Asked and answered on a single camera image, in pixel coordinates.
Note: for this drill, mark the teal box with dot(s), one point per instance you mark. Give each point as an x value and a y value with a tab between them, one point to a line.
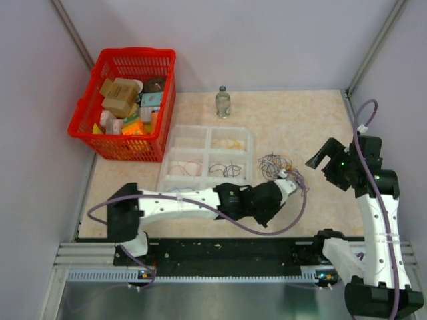
151	99

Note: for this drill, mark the red plastic basket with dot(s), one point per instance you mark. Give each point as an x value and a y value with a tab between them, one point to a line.
141	63

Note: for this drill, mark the clear glass bottle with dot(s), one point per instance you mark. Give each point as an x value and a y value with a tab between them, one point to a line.
223	103

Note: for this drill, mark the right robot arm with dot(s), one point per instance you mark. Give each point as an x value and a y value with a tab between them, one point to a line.
377	285

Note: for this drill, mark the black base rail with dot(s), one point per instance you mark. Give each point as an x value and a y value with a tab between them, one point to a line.
229	257

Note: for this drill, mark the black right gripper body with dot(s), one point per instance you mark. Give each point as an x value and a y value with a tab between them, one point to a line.
337	169

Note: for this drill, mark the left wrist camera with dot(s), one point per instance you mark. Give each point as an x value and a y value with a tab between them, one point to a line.
286	185

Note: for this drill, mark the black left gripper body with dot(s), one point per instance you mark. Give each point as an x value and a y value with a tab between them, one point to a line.
263	216

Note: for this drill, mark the orange carton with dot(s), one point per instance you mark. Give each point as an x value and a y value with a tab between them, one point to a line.
135	127

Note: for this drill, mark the brown cardboard box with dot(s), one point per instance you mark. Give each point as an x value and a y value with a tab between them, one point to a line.
120	89

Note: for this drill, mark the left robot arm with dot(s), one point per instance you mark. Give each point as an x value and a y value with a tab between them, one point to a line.
129	209

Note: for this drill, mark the white compartment organizer tray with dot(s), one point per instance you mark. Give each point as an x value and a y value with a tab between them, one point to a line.
198	157

